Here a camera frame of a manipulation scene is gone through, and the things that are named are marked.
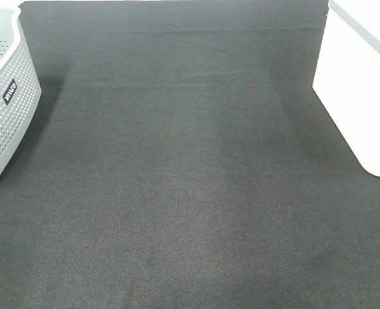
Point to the black fabric table mat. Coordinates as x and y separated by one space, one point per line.
179 158

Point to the white plastic bin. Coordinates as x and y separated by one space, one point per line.
347 76

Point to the grey perforated laundry basket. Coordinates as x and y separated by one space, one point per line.
20 90

